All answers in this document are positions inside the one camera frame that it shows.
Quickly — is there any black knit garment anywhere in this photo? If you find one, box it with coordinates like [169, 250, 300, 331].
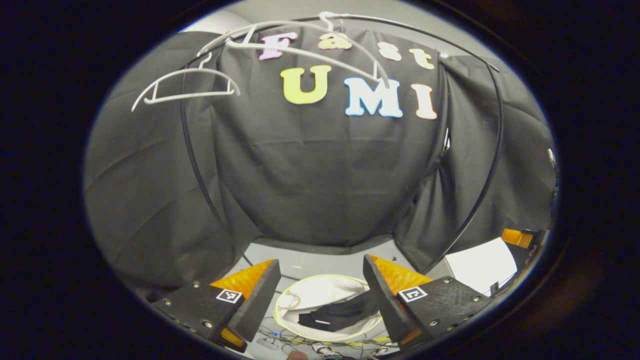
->
[298, 290, 381, 332]

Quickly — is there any black metal clothes rack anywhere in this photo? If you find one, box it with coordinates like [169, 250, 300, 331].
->
[179, 12, 505, 273]

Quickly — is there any white plastic clothes hanger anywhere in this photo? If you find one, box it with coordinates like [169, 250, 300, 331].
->
[197, 11, 392, 90]
[131, 52, 241, 112]

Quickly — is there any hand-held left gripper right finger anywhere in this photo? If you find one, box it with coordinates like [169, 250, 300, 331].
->
[362, 253, 493, 351]

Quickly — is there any white round laundry hamper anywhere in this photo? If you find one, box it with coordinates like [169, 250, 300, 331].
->
[274, 274, 386, 343]

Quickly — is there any black backdrop cloth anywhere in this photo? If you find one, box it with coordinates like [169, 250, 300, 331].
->
[82, 25, 558, 301]

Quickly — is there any white board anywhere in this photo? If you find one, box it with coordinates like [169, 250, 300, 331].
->
[445, 237, 518, 296]

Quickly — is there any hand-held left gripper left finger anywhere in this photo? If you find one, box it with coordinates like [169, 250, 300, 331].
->
[150, 258, 282, 353]

